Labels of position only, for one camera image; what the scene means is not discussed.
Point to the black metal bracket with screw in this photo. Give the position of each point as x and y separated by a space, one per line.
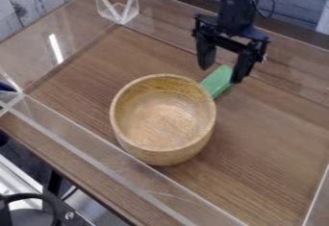
69 216

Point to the clear acrylic tray enclosure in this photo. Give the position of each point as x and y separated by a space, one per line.
261 175

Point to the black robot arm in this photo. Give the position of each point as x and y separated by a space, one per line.
230 30

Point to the green rectangular block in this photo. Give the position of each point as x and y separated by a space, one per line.
217 82

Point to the black table leg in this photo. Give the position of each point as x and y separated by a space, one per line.
55 183

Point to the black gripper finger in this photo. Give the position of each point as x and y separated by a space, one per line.
205 52
243 66

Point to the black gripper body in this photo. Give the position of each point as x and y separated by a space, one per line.
230 29

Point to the brown wooden bowl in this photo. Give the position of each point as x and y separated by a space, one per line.
164 116

